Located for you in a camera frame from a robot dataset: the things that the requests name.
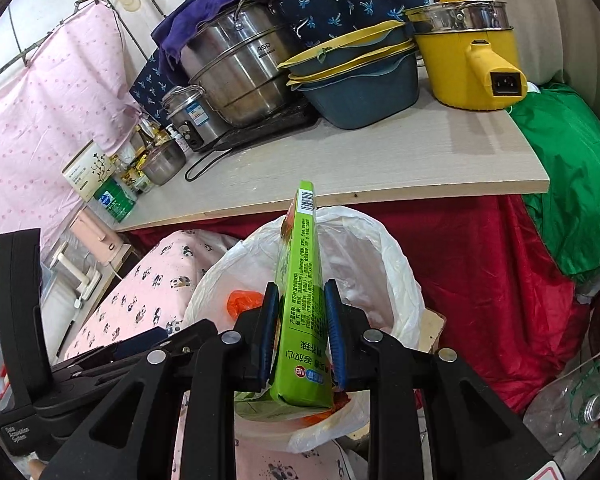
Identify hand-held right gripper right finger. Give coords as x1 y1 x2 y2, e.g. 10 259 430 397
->
324 280 556 480

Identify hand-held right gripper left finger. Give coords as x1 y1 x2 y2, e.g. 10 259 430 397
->
50 282 281 480

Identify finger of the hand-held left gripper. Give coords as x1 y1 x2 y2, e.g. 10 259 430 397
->
155 319 220 361
52 327 170 371

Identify red plastic bag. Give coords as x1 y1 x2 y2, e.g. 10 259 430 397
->
226 290 266 318

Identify green carton box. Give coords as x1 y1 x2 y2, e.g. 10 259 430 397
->
269 180 333 408

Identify white plastic bin liner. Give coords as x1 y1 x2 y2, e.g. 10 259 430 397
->
182 205 426 453

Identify pink panda print cloth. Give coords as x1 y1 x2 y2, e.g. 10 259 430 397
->
60 230 351 480

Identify white glass kettle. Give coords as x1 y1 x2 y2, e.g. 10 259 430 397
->
42 242 101 311

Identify beige stool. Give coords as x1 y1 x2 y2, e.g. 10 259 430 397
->
415 307 447 356

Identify pink electric kettle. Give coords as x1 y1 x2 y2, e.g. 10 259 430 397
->
70 208 131 266

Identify green tin can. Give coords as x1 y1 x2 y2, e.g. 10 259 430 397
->
94 175 137 223

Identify white and green cardboard box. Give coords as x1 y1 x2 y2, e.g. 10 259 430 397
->
61 140 118 203

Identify dark red cloth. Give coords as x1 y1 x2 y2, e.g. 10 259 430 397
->
127 195 591 416

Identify small steel bowl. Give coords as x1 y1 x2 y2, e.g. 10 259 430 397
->
142 142 187 186

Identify pink dotted cloth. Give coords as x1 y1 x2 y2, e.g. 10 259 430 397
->
0 2 146 291

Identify white pump bottle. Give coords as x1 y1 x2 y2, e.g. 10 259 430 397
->
167 125 188 153

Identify brown sauce bottle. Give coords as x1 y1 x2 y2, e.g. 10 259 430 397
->
139 120 163 161

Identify black induction cooktop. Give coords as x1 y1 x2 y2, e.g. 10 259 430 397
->
200 97 321 153

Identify steel rice cooker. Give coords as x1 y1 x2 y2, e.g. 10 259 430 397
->
161 85 231 153

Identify clear plastic bottle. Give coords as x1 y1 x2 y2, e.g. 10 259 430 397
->
522 360 600 456

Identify blue basin with yellow strainer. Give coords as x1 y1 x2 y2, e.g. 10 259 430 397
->
287 42 422 129
278 20 415 81

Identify large steel steamer pot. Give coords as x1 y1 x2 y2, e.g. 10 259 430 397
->
178 0 311 128

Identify green cloth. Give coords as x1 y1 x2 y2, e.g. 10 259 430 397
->
510 82 600 286

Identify yellow electric pot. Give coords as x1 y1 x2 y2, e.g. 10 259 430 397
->
405 0 528 111

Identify purple towel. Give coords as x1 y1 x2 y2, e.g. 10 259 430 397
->
151 0 286 76

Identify black power cable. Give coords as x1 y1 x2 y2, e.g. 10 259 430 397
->
184 145 241 183

